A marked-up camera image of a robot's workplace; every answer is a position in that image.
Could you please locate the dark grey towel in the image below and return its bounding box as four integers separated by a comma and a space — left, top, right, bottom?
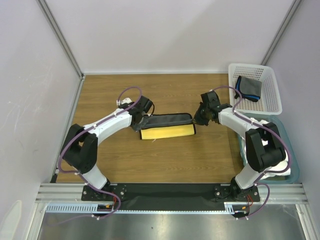
131, 113, 196, 140

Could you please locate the blue and grey towel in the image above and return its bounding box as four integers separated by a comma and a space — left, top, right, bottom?
234, 76, 262, 103

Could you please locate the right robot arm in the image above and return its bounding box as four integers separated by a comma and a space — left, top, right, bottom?
193, 91, 287, 201

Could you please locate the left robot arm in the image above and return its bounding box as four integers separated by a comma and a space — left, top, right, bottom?
58, 96, 155, 200

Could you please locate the white perforated plastic basket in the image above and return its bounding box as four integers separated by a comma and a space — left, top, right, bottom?
228, 63, 283, 115

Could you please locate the clear teal plastic bin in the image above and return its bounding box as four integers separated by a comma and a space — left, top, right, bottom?
244, 113, 300, 185

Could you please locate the white towel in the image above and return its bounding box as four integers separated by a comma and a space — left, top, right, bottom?
239, 118, 291, 179

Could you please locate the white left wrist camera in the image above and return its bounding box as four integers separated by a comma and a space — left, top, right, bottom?
116, 97, 133, 106

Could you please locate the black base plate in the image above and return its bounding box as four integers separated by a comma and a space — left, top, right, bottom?
81, 182, 261, 212

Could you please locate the grey slotted cable duct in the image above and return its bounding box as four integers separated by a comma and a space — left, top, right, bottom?
46, 203, 248, 215

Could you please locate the left aluminium corner post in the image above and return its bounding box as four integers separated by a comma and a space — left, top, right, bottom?
36, 0, 85, 81

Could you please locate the aluminium corner post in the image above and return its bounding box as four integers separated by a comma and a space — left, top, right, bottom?
36, 0, 85, 81
260, 0, 304, 66

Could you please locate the aluminium frame rail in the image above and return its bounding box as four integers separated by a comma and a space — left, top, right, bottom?
36, 182, 309, 205

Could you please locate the right aluminium corner post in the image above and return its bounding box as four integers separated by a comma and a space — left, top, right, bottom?
260, 0, 304, 66

